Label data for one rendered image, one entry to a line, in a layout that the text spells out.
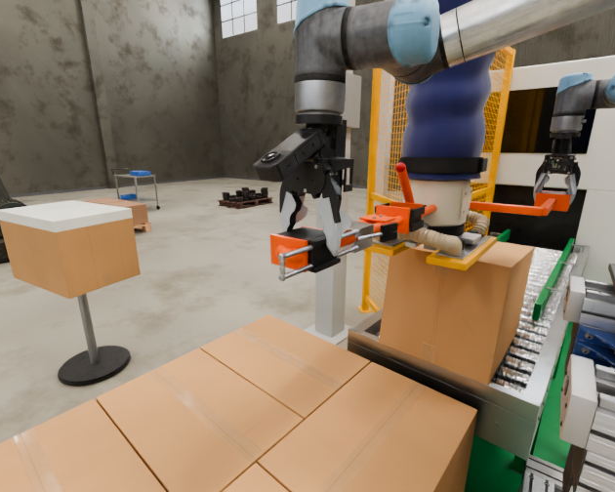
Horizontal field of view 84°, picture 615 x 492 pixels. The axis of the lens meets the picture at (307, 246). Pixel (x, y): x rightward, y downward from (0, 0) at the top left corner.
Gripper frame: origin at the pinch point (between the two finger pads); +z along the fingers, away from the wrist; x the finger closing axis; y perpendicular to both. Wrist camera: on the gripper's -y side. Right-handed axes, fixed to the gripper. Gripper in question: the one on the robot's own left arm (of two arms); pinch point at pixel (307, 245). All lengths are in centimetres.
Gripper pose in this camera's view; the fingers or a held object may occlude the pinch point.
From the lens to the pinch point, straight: 56.0
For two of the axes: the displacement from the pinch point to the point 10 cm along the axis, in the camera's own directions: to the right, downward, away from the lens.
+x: -7.8, -1.9, 6.0
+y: 6.3, -2.1, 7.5
